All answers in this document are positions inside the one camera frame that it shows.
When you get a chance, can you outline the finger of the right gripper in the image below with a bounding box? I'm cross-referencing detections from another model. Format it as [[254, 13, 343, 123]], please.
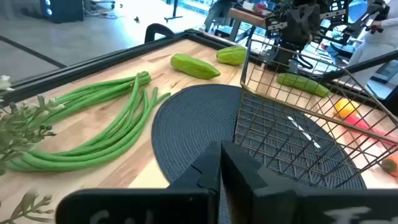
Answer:
[[282, 8, 302, 47], [300, 7, 321, 47]]

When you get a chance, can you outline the small yellow bell pepper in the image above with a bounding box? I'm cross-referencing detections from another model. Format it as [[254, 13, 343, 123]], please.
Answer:
[[334, 98, 360, 119]]

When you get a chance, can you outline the black pole stand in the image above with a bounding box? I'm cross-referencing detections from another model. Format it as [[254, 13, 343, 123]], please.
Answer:
[[164, 0, 184, 23]]

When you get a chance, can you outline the light green ridged gourd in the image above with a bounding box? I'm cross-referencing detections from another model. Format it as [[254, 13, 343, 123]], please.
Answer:
[[170, 53, 221, 80], [216, 45, 248, 67]]

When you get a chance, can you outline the potted green plant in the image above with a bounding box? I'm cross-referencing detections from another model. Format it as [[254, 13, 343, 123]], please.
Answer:
[[0, 74, 66, 224]]

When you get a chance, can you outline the gold wire basket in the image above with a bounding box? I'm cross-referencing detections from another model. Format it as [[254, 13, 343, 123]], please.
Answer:
[[233, 39, 398, 189]]

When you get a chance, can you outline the wooden side table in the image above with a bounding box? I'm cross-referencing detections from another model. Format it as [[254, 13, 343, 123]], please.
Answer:
[[228, 7, 268, 43]]

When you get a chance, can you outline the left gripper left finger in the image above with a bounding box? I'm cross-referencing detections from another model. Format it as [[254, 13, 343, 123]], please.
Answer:
[[55, 140, 222, 224]]

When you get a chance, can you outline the black aluminium table frame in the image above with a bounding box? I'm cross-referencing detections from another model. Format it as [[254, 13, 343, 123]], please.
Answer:
[[0, 27, 398, 106]]

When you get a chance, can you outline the black computer tower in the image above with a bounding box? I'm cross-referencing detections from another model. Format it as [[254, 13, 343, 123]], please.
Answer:
[[40, 0, 85, 24]]

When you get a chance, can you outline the round dark blue placemat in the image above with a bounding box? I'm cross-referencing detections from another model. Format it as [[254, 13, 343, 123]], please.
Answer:
[[151, 83, 368, 190]]

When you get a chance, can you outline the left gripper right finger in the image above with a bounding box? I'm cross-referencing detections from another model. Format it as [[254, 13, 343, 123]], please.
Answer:
[[221, 140, 398, 224]]

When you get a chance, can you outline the green cucumber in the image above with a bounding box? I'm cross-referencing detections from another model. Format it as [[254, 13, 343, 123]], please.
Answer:
[[276, 72, 330, 98]]

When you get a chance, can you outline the person's hand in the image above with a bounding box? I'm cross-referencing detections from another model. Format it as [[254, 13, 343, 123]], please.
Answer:
[[371, 19, 386, 32]]

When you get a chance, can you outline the long orange pepper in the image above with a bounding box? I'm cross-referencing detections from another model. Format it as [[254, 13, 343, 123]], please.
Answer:
[[381, 154, 398, 177]]

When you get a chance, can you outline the black arched handle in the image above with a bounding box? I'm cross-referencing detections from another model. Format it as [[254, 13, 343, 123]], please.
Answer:
[[144, 23, 175, 44]]

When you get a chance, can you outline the long green beans bundle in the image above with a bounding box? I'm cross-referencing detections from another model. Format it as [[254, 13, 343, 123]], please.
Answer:
[[6, 70, 172, 172]]

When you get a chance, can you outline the orange-red carrot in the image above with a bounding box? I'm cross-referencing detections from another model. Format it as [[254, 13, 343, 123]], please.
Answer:
[[344, 114, 398, 147]]

